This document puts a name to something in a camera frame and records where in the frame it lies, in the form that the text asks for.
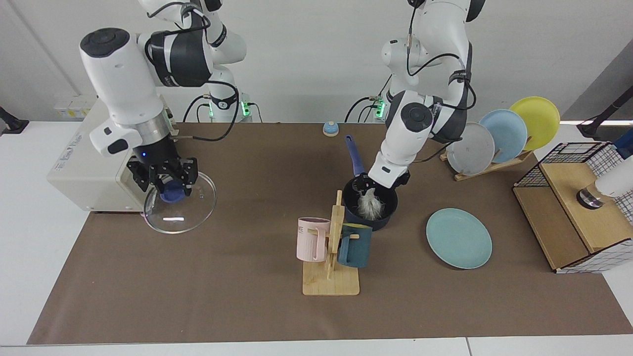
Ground glass lid with blue knob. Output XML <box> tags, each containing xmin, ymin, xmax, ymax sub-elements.
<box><xmin>143</xmin><ymin>171</ymin><xmax>218</xmax><ymax>234</ymax></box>

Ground white vermicelli bundle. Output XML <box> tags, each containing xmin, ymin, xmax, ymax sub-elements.
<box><xmin>356</xmin><ymin>190</ymin><xmax>387</xmax><ymax>222</ymax></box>

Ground teal plate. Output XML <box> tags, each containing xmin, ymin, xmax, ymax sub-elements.
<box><xmin>426</xmin><ymin>208</ymin><xmax>493</xmax><ymax>270</ymax></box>

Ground grey plate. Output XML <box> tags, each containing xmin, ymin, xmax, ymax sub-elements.
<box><xmin>446</xmin><ymin>122</ymin><xmax>496</xmax><ymax>177</ymax></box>

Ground wooden plate rack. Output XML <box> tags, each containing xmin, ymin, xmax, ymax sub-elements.
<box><xmin>440</xmin><ymin>150</ymin><xmax>535</xmax><ymax>181</ymax></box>

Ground light blue plate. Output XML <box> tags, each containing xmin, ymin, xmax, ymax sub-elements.
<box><xmin>479</xmin><ymin>109</ymin><xmax>528</xmax><ymax>164</ymax></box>

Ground yellow plate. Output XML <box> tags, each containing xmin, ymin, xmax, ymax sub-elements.
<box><xmin>509</xmin><ymin>96</ymin><xmax>561</xmax><ymax>151</ymax></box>

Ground dark teal cup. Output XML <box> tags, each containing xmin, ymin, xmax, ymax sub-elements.
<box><xmin>337</xmin><ymin>223</ymin><xmax>373</xmax><ymax>268</ymax></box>

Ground pale toaster oven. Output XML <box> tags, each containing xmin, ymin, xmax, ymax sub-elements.
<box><xmin>47</xmin><ymin>96</ymin><xmax>180</xmax><ymax>217</ymax></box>

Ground pink cup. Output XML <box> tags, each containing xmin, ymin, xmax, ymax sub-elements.
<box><xmin>296</xmin><ymin>217</ymin><xmax>331</xmax><ymax>263</ymax></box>

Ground brown table cloth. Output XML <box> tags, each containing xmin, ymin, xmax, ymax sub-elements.
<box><xmin>26</xmin><ymin>122</ymin><xmax>633</xmax><ymax>345</ymax></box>

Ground wooden cup stand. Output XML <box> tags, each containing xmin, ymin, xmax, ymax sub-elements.
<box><xmin>302</xmin><ymin>190</ymin><xmax>361</xmax><ymax>296</ymax></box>

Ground black clamp stand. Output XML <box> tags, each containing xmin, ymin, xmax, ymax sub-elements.
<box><xmin>0</xmin><ymin>106</ymin><xmax>29</xmax><ymax>135</ymax></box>
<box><xmin>576</xmin><ymin>85</ymin><xmax>633</xmax><ymax>140</ymax></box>

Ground blue object at edge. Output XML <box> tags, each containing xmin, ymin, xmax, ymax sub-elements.
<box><xmin>615</xmin><ymin>130</ymin><xmax>633</xmax><ymax>160</ymax></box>

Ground black pot with blue handle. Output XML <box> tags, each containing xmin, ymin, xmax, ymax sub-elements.
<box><xmin>342</xmin><ymin>134</ymin><xmax>399</xmax><ymax>232</ymax></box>

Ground yellow wall socket strip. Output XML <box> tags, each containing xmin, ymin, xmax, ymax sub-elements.
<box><xmin>53</xmin><ymin>101</ymin><xmax>97</xmax><ymax>119</ymax></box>

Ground wire basket with wooden floor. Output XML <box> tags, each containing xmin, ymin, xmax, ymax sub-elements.
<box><xmin>512</xmin><ymin>141</ymin><xmax>633</xmax><ymax>274</ymax></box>

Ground white cylinder with silver ring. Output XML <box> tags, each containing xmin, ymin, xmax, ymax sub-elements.
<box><xmin>576</xmin><ymin>167</ymin><xmax>633</xmax><ymax>211</ymax></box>

